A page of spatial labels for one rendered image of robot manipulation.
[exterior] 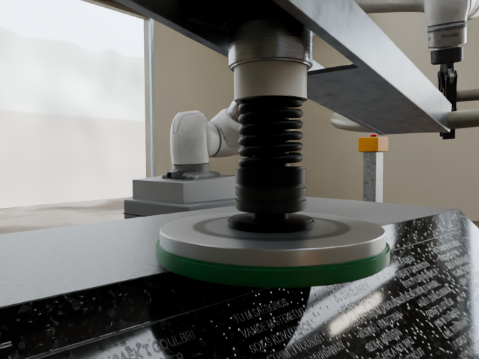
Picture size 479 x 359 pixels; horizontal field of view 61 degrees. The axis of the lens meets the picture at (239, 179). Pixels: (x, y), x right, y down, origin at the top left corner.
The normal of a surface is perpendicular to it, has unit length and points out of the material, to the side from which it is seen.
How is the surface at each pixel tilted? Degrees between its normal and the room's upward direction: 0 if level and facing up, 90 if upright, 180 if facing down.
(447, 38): 103
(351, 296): 45
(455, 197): 90
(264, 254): 90
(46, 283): 0
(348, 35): 90
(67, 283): 0
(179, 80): 90
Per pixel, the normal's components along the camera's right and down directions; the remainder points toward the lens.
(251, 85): -0.56, 0.04
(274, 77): 0.00, 0.05
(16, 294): 0.00, -1.00
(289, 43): 0.38, 0.04
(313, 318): 0.46, -0.68
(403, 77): 0.77, 0.03
